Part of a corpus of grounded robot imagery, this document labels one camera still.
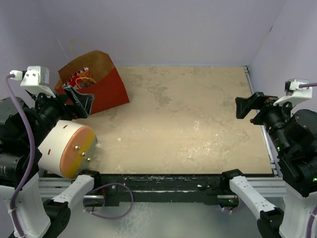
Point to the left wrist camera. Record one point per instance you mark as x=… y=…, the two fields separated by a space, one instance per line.
x=34 y=80

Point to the red paper bag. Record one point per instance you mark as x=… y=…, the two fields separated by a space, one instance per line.
x=109 y=89

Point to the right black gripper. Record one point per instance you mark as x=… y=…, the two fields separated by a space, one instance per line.
x=243 y=104

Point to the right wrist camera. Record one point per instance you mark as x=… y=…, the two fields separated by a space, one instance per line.
x=296 y=91

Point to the white cylinder with orange lid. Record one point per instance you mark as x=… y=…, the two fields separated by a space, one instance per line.
x=67 y=149

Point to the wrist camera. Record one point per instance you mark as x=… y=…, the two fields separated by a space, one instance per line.
x=296 y=91
x=34 y=80

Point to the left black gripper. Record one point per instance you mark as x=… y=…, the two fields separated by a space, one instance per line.
x=82 y=101

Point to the red cookie snack bag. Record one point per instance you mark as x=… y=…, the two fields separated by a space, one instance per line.
x=81 y=79

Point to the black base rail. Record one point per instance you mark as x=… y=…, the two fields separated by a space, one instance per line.
x=209 y=189

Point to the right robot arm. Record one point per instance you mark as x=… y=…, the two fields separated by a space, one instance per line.
x=295 y=139

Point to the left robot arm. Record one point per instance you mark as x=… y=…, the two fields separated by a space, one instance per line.
x=22 y=130

